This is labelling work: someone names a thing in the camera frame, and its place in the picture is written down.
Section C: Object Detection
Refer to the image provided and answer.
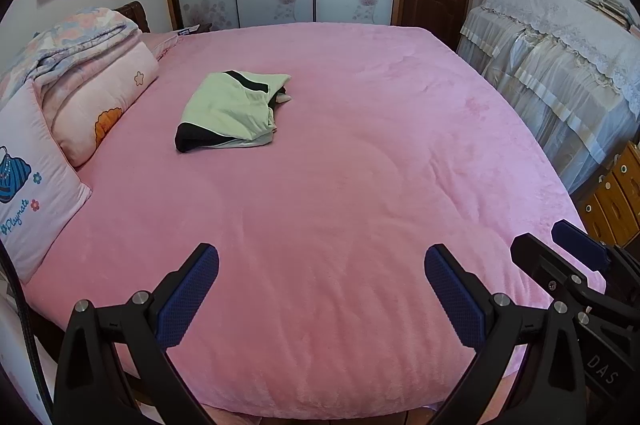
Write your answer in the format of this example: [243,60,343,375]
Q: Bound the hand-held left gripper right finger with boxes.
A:
[423,243,593,425]

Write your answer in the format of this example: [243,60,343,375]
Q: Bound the pink flower pillow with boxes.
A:
[34,40,160,168]

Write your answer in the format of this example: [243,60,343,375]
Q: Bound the pink bed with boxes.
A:
[22,22,588,421]

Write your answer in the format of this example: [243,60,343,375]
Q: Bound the stack of books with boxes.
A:
[585,0,640,28]

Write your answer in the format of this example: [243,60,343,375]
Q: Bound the white printed pillow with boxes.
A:
[0,80,93,283]

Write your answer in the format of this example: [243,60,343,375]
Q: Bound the pastel floral folded quilt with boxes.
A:
[0,8,141,106]

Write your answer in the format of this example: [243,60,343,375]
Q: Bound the wooden drawer cabinet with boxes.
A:
[572,142,640,256]

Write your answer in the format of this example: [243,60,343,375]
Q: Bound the green and black hooded jacket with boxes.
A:
[175,70,293,153]

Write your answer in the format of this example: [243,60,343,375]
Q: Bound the black cable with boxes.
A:
[0,250,53,421]

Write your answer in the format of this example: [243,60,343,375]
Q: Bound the brown wooden headboard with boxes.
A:
[112,1,151,34]

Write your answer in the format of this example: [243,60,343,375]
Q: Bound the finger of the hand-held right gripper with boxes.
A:
[511,232,608,336]
[551,220,640,306]

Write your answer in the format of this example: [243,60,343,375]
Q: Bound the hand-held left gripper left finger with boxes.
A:
[52,243,221,425]

